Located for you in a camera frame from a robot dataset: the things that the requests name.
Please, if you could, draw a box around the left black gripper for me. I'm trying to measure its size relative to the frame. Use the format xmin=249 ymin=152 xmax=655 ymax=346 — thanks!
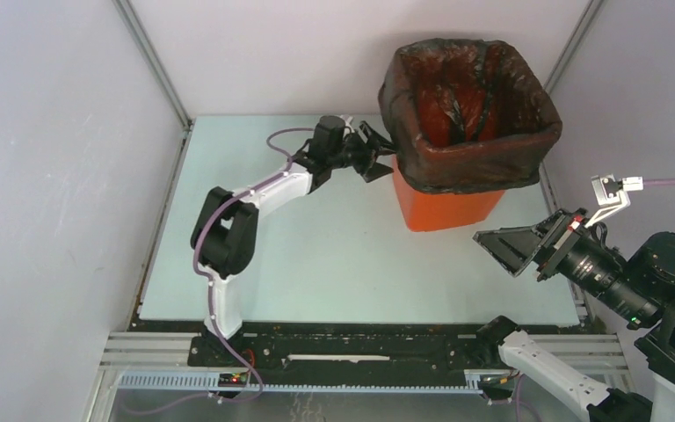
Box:
xmin=327 ymin=121 xmax=403 ymax=183

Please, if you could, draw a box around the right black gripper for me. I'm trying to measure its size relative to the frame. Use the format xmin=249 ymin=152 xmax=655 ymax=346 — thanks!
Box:
xmin=470 ymin=201 xmax=654 ymax=322

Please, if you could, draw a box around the orange plastic trash bin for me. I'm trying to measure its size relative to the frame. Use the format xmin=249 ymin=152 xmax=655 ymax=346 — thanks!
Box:
xmin=391 ymin=157 xmax=505 ymax=232

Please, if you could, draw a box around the black plastic trash bag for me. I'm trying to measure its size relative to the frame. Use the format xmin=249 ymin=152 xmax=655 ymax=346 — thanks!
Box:
xmin=378 ymin=38 xmax=563 ymax=194

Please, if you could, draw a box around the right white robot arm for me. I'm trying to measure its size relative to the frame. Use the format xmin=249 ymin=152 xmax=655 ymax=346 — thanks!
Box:
xmin=474 ymin=209 xmax=675 ymax=421

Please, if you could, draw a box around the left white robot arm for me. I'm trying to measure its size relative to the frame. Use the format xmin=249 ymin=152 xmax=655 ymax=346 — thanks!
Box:
xmin=190 ymin=115 xmax=397 ymax=367

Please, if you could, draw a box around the small electronics board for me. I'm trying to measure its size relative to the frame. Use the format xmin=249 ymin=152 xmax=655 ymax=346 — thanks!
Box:
xmin=217 ymin=372 xmax=250 ymax=388

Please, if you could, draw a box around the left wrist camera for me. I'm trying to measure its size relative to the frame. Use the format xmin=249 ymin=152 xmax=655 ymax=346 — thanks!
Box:
xmin=339 ymin=114 xmax=355 ymax=137

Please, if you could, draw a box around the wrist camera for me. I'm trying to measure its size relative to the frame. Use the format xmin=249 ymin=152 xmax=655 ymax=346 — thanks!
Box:
xmin=339 ymin=114 xmax=355 ymax=137
xmin=585 ymin=174 xmax=644 ymax=229

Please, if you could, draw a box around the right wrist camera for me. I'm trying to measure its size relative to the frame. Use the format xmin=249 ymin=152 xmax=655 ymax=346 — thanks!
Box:
xmin=585 ymin=174 xmax=644 ymax=229

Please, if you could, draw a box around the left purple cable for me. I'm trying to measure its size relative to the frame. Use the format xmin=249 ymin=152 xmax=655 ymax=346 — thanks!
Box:
xmin=117 ymin=127 xmax=316 ymax=416

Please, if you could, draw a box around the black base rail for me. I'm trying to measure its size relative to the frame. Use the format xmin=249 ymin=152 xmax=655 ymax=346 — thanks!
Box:
xmin=187 ymin=322 xmax=514 ymax=388

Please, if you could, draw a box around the white cable duct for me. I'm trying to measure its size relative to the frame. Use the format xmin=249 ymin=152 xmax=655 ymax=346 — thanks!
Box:
xmin=117 ymin=371 xmax=482 ymax=394

